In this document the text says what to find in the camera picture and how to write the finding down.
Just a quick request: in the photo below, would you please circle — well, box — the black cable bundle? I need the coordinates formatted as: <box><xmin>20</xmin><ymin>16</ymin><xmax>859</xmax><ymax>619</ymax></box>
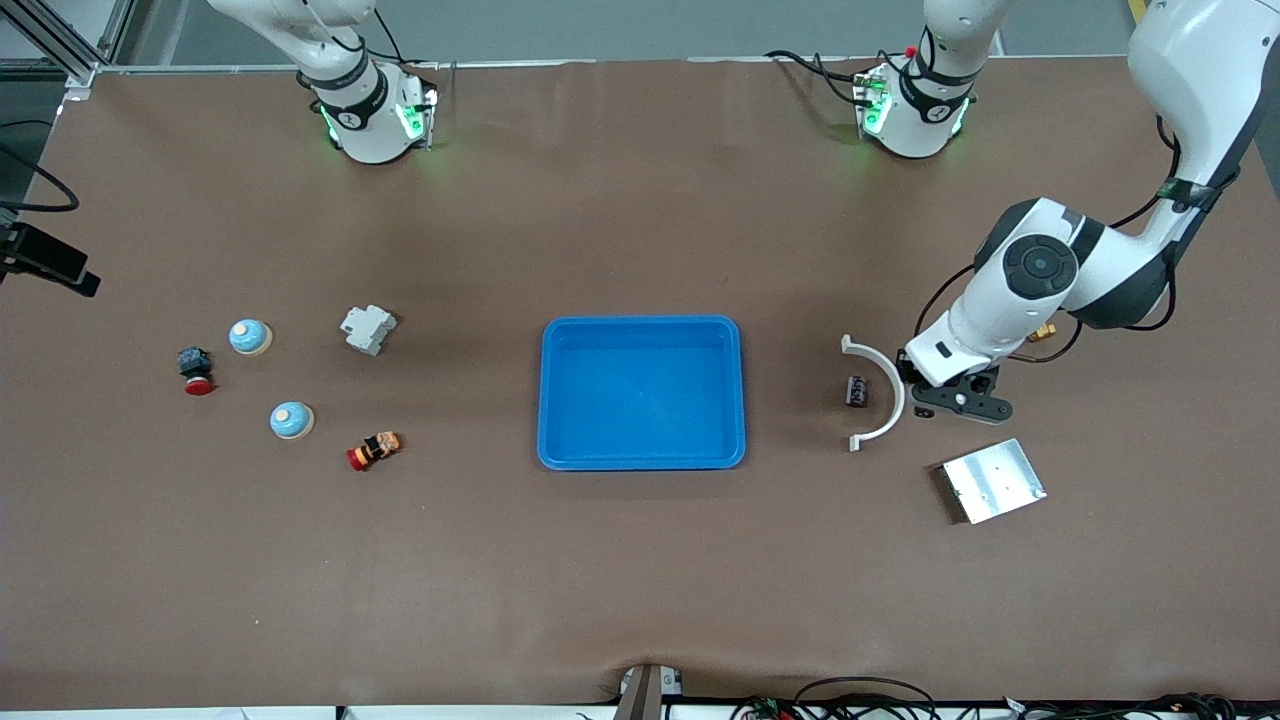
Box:
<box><xmin>728</xmin><ymin>677</ymin><xmax>1280</xmax><ymax>720</ymax></box>

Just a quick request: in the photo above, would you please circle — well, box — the aluminium frame profile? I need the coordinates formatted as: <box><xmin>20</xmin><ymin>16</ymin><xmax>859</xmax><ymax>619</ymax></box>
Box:
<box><xmin>0</xmin><ymin>0</ymin><xmax>136</xmax><ymax>89</ymax></box>

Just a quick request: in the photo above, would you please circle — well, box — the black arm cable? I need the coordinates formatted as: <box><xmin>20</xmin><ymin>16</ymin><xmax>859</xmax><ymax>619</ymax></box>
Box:
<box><xmin>913</xmin><ymin>115</ymin><xmax>1246</xmax><ymax>363</ymax></box>
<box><xmin>0</xmin><ymin>120</ymin><xmax>81</xmax><ymax>214</ymax></box>

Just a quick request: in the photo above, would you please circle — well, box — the white circuit breaker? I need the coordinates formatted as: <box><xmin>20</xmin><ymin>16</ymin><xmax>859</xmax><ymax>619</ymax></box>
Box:
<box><xmin>340</xmin><ymin>304</ymin><xmax>398</xmax><ymax>357</ymax></box>

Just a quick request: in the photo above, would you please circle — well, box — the metal table clamp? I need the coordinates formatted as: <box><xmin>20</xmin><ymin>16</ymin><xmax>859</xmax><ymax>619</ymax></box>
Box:
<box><xmin>613</xmin><ymin>663</ymin><xmax>687</xmax><ymax>720</ymax></box>

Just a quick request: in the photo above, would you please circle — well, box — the white curved bracket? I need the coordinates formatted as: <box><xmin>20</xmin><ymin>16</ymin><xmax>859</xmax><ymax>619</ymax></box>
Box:
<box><xmin>840</xmin><ymin>335</ymin><xmax>907</xmax><ymax>453</ymax></box>

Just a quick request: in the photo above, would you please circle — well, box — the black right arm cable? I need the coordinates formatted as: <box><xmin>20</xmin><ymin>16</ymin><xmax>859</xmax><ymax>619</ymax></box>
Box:
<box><xmin>0</xmin><ymin>120</ymin><xmax>81</xmax><ymax>214</ymax></box>

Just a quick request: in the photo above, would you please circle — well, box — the silver metal plate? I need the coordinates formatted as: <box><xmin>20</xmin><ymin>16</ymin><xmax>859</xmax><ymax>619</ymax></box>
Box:
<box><xmin>938</xmin><ymin>438</ymin><xmax>1048</xmax><ymax>526</ymax></box>

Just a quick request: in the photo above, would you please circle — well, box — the red orange push button switch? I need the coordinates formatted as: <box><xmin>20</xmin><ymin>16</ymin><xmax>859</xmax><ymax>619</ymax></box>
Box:
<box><xmin>346</xmin><ymin>431</ymin><xmax>403</xmax><ymax>472</ymax></box>

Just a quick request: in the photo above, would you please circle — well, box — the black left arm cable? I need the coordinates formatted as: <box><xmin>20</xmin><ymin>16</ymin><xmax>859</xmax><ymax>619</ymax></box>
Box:
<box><xmin>913</xmin><ymin>115</ymin><xmax>1246</xmax><ymax>363</ymax></box>

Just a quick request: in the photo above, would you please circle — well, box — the black base power cable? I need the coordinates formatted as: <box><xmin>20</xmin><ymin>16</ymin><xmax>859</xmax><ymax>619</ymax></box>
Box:
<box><xmin>765</xmin><ymin>50</ymin><xmax>869</xmax><ymax>106</ymax></box>

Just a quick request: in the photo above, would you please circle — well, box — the black red emergency stop button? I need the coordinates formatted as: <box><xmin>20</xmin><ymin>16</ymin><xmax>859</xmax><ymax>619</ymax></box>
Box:
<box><xmin>177</xmin><ymin>346</ymin><xmax>216</xmax><ymax>396</ymax></box>

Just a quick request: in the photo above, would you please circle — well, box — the blue plastic tray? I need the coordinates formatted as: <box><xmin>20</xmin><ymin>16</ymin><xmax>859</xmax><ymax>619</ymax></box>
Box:
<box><xmin>537</xmin><ymin>316</ymin><xmax>748</xmax><ymax>472</ymax></box>

